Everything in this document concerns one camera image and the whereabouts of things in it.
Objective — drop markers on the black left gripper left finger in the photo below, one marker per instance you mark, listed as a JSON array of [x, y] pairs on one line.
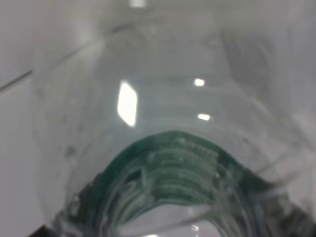
[[43, 231]]

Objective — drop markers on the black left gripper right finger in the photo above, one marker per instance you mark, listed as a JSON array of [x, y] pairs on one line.
[[274, 215]]

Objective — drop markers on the clear plastic bottle green label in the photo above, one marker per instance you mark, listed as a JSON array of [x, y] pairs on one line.
[[148, 113]]

